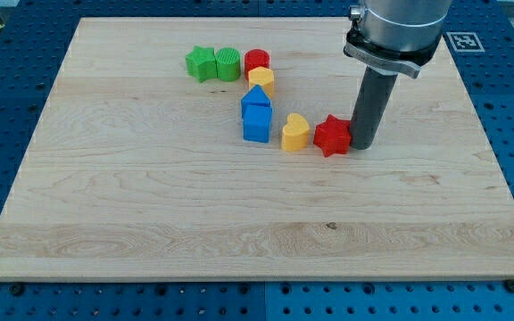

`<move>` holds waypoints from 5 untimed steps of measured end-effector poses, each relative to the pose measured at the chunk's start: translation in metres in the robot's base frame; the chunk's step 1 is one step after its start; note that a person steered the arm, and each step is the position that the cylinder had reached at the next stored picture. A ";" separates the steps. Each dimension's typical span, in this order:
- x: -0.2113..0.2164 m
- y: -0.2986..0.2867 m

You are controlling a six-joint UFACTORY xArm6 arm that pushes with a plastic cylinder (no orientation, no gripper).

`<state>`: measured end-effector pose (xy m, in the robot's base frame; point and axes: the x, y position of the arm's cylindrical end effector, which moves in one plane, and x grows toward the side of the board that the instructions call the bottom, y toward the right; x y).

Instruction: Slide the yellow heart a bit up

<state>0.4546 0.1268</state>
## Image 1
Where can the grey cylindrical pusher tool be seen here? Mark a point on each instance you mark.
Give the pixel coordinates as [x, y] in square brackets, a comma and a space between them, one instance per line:
[369, 108]

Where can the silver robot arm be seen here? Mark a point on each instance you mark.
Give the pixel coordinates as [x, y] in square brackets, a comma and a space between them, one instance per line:
[391, 37]

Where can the yellow heart block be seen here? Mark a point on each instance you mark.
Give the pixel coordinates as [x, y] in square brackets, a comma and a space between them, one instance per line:
[295, 133]

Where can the red star block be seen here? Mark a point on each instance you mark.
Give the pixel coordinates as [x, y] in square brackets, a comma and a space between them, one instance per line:
[333, 136]

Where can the white fiducial marker tag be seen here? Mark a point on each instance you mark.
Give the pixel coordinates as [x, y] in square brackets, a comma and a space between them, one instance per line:
[465, 42]

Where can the yellow pentagon block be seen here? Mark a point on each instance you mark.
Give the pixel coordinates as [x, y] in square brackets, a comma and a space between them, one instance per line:
[264, 77]

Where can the blue triangle block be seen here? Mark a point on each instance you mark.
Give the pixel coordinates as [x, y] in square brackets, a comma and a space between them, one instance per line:
[255, 96]

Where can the red cylinder block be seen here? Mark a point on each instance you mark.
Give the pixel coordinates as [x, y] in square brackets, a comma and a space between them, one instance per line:
[255, 58]

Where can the blue cube block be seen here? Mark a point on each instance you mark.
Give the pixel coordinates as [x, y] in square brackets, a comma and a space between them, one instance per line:
[256, 123]

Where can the green cylinder block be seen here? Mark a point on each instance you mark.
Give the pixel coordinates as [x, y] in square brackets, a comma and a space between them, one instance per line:
[228, 64]

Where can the green star block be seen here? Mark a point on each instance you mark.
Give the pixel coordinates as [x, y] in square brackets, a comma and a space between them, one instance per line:
[201, 63]

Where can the wooden board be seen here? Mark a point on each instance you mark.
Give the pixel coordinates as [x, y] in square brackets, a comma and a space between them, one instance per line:
[138, 172]

